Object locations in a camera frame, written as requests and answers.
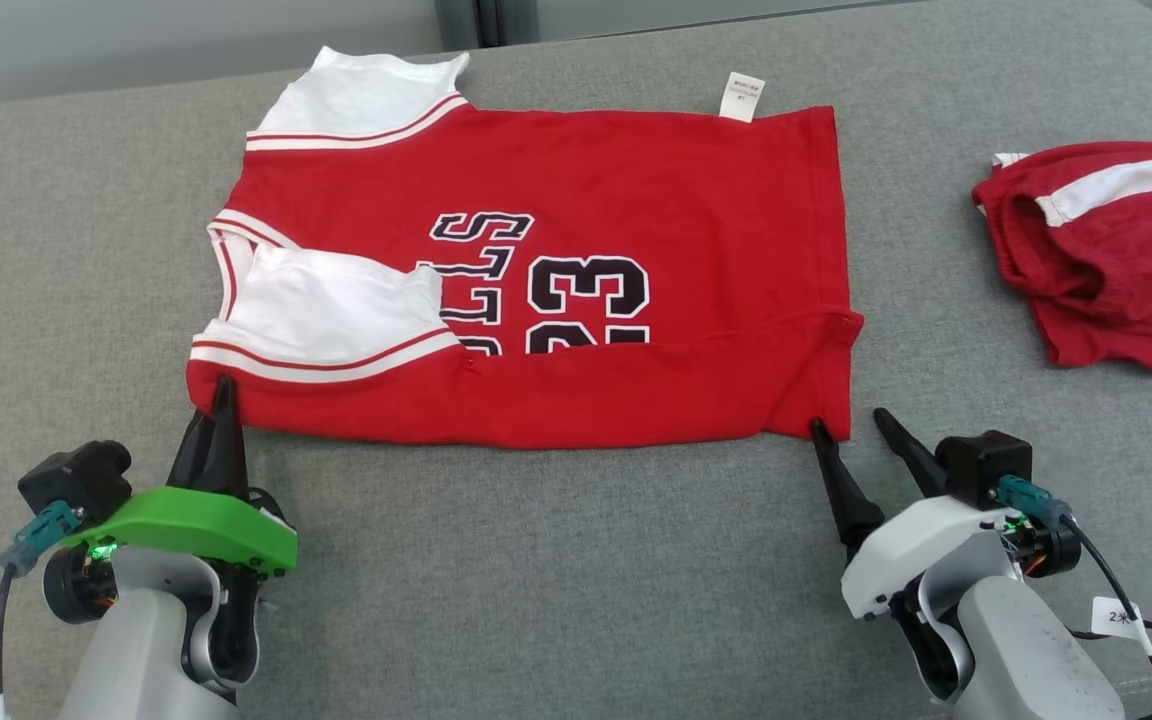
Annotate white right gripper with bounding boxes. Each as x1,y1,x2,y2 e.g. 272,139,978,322
808,406,1024,622

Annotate red white basketball jersey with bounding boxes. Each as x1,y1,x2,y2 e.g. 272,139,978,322
185,44,866,450

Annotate grey partition post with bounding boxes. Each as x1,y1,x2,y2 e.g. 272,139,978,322
433,0,549,51

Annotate white cable label tag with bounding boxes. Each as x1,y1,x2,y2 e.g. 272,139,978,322
1090,595,1152,657

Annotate grey fabric sofa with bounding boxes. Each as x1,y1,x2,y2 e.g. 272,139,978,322
0,0,1152,720

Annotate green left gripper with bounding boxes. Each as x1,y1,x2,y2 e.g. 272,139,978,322
86,375,300,578

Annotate red shorts with white stripe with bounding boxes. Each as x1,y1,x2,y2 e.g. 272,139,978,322
970,140,1152,382

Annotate black cable with teal plug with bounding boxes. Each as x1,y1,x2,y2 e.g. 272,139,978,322
994,474,1152,720
0,500,87,698

